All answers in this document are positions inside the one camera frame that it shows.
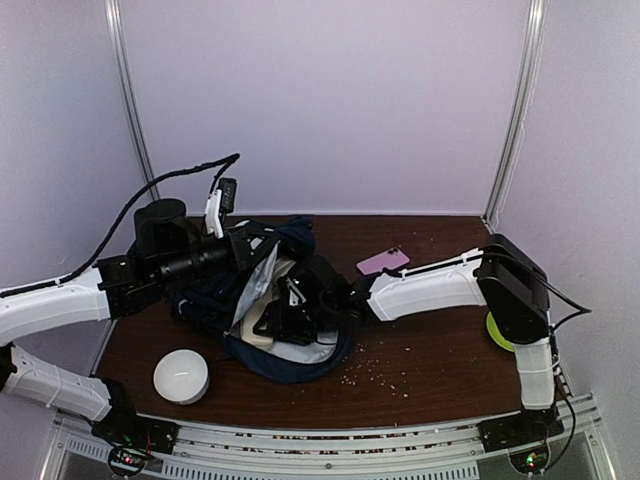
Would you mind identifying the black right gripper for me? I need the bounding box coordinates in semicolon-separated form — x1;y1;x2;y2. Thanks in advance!
253;297;335;346

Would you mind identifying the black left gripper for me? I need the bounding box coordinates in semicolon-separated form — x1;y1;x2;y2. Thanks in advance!
155;224;279;290

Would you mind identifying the beige glasses case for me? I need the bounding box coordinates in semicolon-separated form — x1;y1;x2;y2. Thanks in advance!
240;301;274;350

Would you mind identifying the navy blue student backpack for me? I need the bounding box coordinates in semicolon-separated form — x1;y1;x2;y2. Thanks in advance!
169;217;354;384

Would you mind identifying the purple smartphone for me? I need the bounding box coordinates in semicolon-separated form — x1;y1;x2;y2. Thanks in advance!
356;247;410;275

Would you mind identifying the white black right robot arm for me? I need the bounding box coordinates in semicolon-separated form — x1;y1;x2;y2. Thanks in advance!
242;234;558;442

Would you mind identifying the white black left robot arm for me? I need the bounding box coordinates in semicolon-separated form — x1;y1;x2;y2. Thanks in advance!
1;198;280;444

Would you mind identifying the white ceramic bowl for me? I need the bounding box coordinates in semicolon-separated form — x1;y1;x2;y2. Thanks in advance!
153;349;210;405

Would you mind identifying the green plate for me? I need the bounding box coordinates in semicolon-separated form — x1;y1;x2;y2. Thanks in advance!
486;312;514;353

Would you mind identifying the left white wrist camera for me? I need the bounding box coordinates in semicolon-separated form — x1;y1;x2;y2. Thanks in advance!
204;177;237;239

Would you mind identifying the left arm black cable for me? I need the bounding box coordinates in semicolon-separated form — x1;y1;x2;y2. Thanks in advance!
0;152;241;296

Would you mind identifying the white front rail frame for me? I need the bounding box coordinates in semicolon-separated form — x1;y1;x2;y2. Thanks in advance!
39;394;616;480

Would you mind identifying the left aluminium frame post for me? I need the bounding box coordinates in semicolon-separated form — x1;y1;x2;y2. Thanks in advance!
104;0;155;183

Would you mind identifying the aluminium frame post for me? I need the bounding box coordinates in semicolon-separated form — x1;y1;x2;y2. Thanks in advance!
483;0;548;232
104;0;155;183

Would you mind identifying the right aluminium frame post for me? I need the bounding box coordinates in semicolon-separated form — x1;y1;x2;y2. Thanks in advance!
483;0;548;232

